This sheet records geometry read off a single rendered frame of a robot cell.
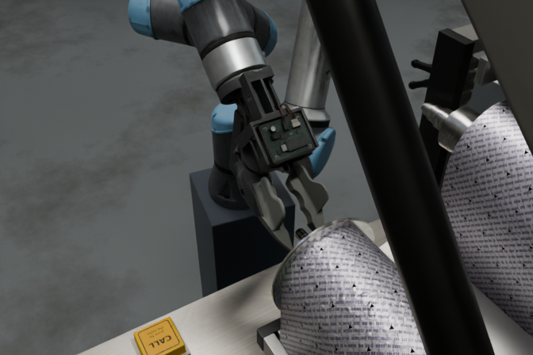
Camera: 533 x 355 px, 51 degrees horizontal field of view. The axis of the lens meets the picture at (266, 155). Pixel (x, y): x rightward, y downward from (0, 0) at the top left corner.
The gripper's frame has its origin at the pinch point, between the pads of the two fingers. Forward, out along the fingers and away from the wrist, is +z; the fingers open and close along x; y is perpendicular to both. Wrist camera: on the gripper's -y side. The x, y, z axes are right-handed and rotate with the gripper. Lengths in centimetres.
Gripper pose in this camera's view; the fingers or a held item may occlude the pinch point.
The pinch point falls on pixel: (300, 234)
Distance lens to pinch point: 69.4
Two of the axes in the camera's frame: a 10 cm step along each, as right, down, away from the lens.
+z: 3.9, 9.1, -1.3
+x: 8.6, -3.1, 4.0
